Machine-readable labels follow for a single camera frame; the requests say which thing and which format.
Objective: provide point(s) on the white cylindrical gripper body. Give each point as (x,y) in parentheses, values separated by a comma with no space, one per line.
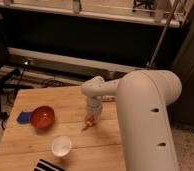
(94,106)

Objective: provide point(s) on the orange red pepper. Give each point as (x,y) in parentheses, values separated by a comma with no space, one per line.
(90,121)

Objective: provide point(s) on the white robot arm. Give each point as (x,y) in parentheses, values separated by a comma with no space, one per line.
(142,97)

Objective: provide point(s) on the white box with bottles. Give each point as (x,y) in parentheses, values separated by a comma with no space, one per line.
(108,98)

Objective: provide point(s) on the white cup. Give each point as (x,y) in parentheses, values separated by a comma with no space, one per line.
(61,146)

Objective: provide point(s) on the red bowl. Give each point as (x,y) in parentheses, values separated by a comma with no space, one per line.
(42,117)

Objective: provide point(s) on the blue sponge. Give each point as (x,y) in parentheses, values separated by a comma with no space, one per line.
(24,117)

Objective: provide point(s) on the black white striped cloth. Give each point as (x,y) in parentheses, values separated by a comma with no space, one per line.
(43,165)

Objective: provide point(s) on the metal pole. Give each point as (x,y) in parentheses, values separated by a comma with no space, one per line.
(151,63)

